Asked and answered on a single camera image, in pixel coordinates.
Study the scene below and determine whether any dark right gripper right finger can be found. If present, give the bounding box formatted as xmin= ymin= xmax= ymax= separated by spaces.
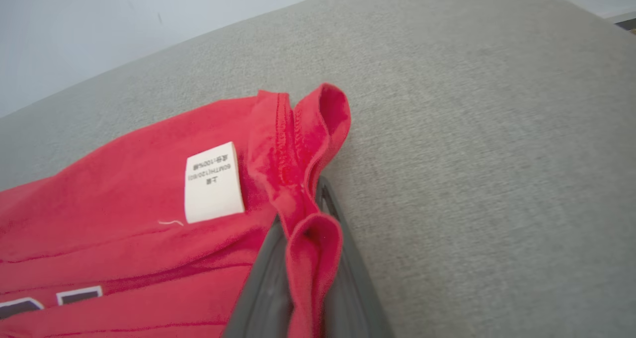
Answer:
xmin=317 ymin=176 xmax=394 ymax=338

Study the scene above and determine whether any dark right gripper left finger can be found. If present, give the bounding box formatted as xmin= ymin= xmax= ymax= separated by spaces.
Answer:
xmin=221 ymin=214 xmax=295 ymax=338

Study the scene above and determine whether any red Bulls 23 jersey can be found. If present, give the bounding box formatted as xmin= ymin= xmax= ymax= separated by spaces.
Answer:
xmin=0 ymin=82 xmax=352 ymax=338

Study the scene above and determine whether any grey fabric sofa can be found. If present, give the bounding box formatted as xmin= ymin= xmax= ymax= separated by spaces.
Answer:
xmin=0 ymin=0 xmax=636 ymax=338

